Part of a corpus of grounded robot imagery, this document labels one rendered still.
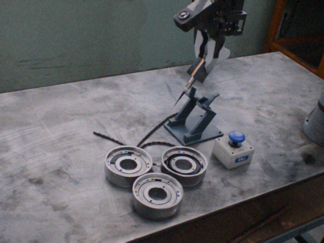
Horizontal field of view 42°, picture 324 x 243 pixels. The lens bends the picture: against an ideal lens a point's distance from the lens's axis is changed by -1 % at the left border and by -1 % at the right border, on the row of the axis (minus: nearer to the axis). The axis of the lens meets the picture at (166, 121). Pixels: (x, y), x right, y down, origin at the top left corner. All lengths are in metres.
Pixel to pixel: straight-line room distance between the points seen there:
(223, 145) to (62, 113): 0.43
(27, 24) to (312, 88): 1.55
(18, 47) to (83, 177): 1.61
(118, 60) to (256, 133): 1.69
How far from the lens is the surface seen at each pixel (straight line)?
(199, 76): 1.02
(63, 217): 0.88
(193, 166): 0.97
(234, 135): 1.02
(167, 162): 0.97
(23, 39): 2.48
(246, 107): 1.29
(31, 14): 2.44
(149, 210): 0.86
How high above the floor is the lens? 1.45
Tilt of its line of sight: 34 degrees down
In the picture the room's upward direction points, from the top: 9 degrees clockwise
